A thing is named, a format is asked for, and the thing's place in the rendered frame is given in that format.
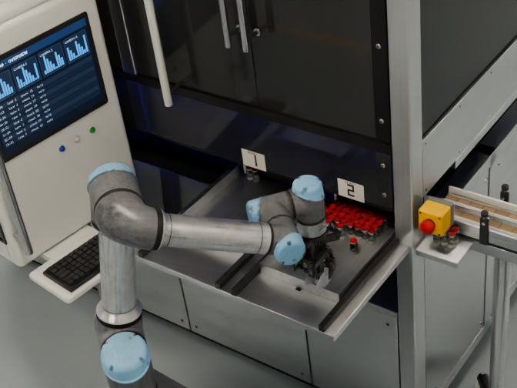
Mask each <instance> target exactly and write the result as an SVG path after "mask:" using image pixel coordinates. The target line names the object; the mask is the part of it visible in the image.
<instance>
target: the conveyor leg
mask: <svg viewBox="0 0 517 388"><path fill-rule="evenodd" d="M511 275H512V263H510V262H507V261H505V260H502V259H498V258H495V257H494V273H493V291H492V328H491V346H490V364H489V388H505V371H506V357H507V342H508V329H509V303H510V289H511Z"/></svg>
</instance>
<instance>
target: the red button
mask: <svg viewBox="0 0 517 388"><path fill-rule="evenodd" d="M419 228H420V230H421V231H422V232H423V233H424V234H426V235H429V234H432V233H433V231H434V230H435V225H434V224H433V222H431V221H430V220H427V219H425V220H423V221H422V222H421V223H420V225H419Z"/></svg>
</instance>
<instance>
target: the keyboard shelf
mask: <svg viewBox="0 0 517 388"><path fill-rule="evenodd" d="M97 234H98V231H97V230H96V229H94V228H92V227H91V226H89V225H87V224H86V225H85V226H83V227H82V228H81V229H79V230H77V231H76V232H74V233H72V234H71V235H70V236H68V237H67V238H65V239H63V240H62V241H61V242H59V243H58V244H56V245H55V246H53V247H52V248H51V249H49V250H47V251H46V252H44V253H43V254H41V255H40V256H41V257H43V258H44V259H46V260H48V262H46V263H44V264H43V265H41V266H40V267H38V268H37V269H35V270H34V271H32V272H31V273H30V274H29V277H30V279H31V280H32V281H34V282H35V283H37V284H39V285H40V286H41V287H43V288H44V289H46V290H48V291H49V292H50V293H52V294H53V295H55V296H57V297H58V298H59V299H61V300H62V301H64V302H65V303H72V302H73V301H75V300H76V299H77V298H79V297H80V296H81V295H83V294H84V293H86V292H87V291H89V290H90V289H91V288H92V287H94V286H95V285H97V284H98V283H100V282H101V277H100V273H99V274H97V275H96V276H94V277H92V278H91V279H90V280H89V281H87V282H86V283H84V284H83V285H81V286H80V287H79V288H77V289H76V290H75V291H73V292H72V293H70V292H69V291H68V290H67V289H64V288H63V287H61V286H60V285H59V284H57V283H55V282H54V281H52V280H50V279H49V278H48V277H46V276H44V275H43V272H44V271H45V270H46V269H47V268H48V267H50V266H52V265H53V264H54V263H56V262H57V261H59V260H60V259H62V258H63V257H64V256H67V255H68V254H69V253H70V252H72V251H73V250H74V249H77V248H78V247H79V246H80V245H82V244H83V243H85V242H88V240H89V239H91V238H92V237H93V236H95V235H97Z"/></svg>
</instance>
